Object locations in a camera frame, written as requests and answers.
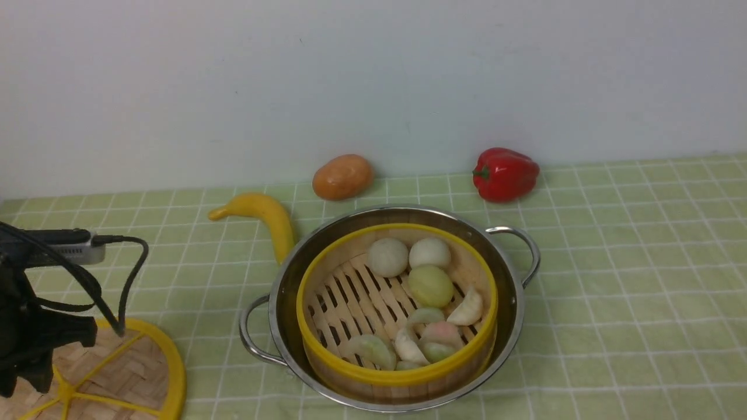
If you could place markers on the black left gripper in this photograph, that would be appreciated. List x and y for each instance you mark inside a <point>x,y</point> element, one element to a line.
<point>30,333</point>

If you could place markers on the yellow bamboo steamer lid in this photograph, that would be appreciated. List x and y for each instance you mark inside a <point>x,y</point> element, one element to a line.
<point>138,376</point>

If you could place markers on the yellow bamboo steamer basket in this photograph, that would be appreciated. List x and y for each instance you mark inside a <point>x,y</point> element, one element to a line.
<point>340,298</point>

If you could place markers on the stainless steel pot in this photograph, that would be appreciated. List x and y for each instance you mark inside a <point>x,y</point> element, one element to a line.
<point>269,330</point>

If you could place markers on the yellow banana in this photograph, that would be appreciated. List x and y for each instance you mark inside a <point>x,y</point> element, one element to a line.
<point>269,211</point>

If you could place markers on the green dumpling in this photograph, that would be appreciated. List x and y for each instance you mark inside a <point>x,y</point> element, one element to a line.
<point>373,349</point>

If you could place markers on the grey white round bun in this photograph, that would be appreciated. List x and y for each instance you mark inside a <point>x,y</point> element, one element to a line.
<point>388,257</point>

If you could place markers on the pink dumpling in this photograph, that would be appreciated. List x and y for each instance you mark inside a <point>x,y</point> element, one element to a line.
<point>443,333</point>

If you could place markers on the white dumpling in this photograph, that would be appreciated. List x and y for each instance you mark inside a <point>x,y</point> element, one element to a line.
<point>469,311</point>

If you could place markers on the red bell pepper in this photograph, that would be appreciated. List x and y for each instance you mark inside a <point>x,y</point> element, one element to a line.
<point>502,175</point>

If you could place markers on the green checkered tablecloth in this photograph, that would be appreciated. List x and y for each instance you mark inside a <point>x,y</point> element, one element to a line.
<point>637,312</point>

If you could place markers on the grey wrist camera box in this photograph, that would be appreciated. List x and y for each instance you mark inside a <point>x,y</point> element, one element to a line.
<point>76,245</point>

